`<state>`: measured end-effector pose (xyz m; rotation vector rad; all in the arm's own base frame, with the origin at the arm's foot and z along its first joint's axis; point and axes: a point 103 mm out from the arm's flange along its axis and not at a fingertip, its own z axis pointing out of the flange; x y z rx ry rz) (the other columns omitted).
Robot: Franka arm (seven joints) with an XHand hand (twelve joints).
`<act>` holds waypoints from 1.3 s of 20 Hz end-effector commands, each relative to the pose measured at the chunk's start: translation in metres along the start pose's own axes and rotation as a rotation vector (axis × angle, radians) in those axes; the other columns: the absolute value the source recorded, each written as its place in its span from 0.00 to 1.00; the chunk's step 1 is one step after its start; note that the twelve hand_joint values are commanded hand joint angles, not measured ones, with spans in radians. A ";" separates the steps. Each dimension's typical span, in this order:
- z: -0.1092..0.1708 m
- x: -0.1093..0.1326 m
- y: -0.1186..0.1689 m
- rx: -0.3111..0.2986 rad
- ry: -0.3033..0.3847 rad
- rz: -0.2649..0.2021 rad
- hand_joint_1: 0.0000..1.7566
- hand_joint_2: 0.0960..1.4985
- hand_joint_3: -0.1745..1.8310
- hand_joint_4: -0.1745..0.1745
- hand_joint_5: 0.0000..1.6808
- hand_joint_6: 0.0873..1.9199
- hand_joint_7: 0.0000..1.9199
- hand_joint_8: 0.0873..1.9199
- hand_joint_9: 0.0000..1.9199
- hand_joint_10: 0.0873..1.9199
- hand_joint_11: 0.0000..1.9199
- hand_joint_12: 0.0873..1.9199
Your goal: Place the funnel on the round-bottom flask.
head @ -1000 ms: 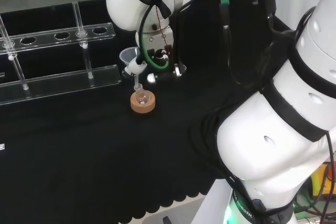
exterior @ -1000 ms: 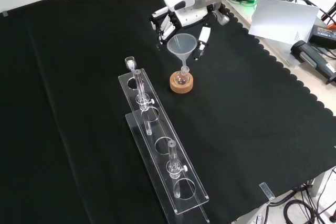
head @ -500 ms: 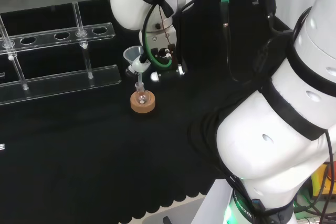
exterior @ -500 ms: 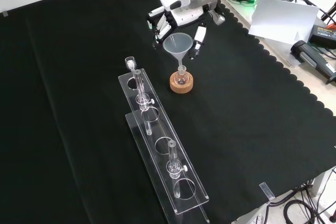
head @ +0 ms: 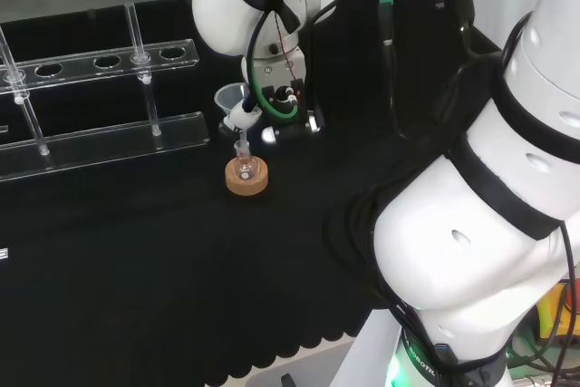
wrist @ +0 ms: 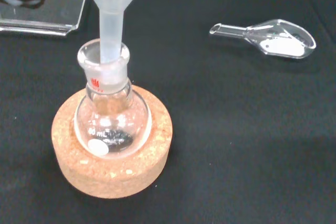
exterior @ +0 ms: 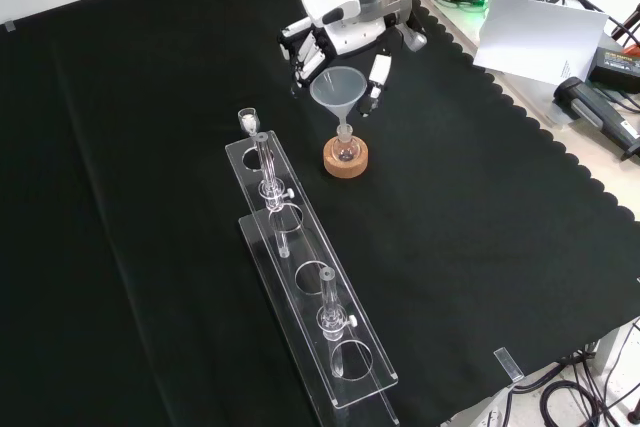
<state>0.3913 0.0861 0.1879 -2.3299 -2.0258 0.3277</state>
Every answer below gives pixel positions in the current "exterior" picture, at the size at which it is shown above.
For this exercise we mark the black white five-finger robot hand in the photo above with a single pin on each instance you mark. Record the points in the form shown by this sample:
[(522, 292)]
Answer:
[(357, 34)]

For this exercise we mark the small glass round-bottom flask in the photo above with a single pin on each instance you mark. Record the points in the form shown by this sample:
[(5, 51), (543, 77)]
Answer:
[(346, 148)]

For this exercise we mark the clear plastic strip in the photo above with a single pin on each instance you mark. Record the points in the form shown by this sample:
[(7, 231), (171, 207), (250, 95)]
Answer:
[(508, 363)]

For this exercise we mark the black power adapter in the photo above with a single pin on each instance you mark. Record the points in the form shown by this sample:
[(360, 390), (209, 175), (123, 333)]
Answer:
[(617, 64)]

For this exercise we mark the black handheld device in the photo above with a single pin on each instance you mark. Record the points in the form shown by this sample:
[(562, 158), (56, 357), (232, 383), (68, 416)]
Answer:
[(595, 109)]

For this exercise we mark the clear acrylic funnel stand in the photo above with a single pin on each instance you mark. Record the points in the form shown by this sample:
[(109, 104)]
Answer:
[(320, 297)]

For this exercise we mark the clear plastic funnel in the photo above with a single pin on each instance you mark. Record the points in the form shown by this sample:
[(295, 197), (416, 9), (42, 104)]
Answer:
[(336, 97)]

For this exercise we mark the pale board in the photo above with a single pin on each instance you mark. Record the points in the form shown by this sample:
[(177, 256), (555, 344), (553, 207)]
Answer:
[(535, 37)]

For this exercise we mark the small glass weighing funnel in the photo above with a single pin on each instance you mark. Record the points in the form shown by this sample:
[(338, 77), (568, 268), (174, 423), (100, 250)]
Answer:
[(248, 122)]

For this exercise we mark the black bench cloth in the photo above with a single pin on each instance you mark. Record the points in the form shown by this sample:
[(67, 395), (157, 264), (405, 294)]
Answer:
[(150, 222)]

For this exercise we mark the grey tape piece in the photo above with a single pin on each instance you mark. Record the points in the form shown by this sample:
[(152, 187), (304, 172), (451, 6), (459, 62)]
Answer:
[(10, 26)]

